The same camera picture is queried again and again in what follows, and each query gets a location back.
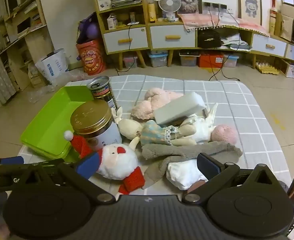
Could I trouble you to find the long low wooden cabinet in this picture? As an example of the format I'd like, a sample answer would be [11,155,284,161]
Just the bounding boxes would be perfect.
[196,25,294,65]

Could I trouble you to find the bunny doll blue dress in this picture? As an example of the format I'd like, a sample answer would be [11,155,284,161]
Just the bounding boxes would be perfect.
[111,106,197,147]

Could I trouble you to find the egg tray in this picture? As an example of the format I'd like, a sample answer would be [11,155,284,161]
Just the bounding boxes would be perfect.
[256,60,280,75]

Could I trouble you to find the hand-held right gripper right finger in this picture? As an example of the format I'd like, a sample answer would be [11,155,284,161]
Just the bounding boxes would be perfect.
[182,152,279,204]

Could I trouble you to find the grey checked blanket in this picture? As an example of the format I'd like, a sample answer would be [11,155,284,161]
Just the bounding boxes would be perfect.
[18,75,293,200]

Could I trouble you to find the framed animal picture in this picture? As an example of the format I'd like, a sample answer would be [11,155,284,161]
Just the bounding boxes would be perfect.
[174,0,203,15]

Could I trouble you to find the brown oval pad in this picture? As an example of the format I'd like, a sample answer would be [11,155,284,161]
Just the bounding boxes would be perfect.
[187,180,209,193]

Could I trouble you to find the pink knitted ball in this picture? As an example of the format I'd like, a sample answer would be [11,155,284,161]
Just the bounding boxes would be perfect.
[210,124,238,145]

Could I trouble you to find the red printed bucket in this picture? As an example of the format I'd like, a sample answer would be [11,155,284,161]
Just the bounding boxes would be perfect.
[76,40,107,75]

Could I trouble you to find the white printed box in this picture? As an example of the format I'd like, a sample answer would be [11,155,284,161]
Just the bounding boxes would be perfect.
[283,62,294,78]

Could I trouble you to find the small white desk fan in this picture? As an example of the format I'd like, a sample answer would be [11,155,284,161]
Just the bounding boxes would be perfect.
[158,0,181,20]

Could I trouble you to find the black box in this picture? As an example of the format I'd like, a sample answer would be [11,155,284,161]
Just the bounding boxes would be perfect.
[198,29,222,48]

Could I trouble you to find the santa plush toy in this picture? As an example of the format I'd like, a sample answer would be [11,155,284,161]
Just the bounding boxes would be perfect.
[64,130,146,195]

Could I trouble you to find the clear box pink contents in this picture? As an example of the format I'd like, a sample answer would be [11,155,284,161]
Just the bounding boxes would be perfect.
[123,55,139,68]

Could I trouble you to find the printed tin can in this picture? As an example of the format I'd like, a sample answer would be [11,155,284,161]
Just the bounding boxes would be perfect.
[87,76,119,110]

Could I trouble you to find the gold lid jar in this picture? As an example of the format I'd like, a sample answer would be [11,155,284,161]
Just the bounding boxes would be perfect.
[70,101,123,152]

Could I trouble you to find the white cloth bundle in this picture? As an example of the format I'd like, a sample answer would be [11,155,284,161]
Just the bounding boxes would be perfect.
[166,159,210,190]

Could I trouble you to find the white carton box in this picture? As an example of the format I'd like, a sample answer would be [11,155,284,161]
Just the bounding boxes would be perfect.
[97,0,112,11]

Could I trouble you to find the yellow canister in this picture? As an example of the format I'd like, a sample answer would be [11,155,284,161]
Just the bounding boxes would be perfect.
[148,3,158,22]

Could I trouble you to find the clear storage box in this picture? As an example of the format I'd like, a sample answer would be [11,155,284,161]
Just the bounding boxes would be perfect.
[179,52,197,67]
[223,54,239,68]

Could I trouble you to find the white sponge block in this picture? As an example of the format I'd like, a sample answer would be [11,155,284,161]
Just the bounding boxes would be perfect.
[153,91,206,125]

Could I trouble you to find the purple ball toy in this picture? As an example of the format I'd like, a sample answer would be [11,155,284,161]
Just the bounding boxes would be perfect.
[77,12,101,43]

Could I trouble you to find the clear box blue lid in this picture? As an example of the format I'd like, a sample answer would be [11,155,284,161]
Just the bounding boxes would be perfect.
[148,51,169,67]

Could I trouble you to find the wooden bookshelf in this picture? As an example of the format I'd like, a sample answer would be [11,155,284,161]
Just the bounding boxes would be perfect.
[0,0,55,93]

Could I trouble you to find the tall wooden shelf cabinet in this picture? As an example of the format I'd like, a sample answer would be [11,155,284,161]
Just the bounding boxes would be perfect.
[93,0,150,70]

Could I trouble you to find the orange storage box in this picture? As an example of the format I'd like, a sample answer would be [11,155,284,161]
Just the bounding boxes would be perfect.
[198,54,224,68]

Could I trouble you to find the pink plush rabbit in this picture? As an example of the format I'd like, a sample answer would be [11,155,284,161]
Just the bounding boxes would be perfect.
[131,87,185,120]

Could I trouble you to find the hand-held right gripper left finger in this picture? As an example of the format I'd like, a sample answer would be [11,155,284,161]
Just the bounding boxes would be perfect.
[19,151,115,204]

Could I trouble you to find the small milk carton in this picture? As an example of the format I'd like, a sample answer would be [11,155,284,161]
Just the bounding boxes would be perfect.
[107,14,117,30]

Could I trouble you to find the grey fleece cloth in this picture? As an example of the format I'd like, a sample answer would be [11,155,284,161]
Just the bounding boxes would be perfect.
[141,140,243,183]

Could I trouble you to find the green plastic bin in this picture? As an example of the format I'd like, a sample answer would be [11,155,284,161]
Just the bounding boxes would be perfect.
[20,85,97,162]

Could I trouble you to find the wall power strip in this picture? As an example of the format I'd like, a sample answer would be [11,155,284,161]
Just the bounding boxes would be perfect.
[203,2,228,9]

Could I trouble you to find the pink table runner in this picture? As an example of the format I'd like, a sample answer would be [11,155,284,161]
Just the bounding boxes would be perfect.
[178,14,270,37]

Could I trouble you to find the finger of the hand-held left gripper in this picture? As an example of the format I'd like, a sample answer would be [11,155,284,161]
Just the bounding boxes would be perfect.
[0,156,30,173]

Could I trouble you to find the cardboard boxes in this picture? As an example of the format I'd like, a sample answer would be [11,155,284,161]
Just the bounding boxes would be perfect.
[270,0,294,37]

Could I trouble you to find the black cable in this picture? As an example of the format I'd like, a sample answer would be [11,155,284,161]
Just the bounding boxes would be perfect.
[209,62,241,82]

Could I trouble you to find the framed cartoon picture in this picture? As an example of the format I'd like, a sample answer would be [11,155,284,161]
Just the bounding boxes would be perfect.
[238,0,262,27]

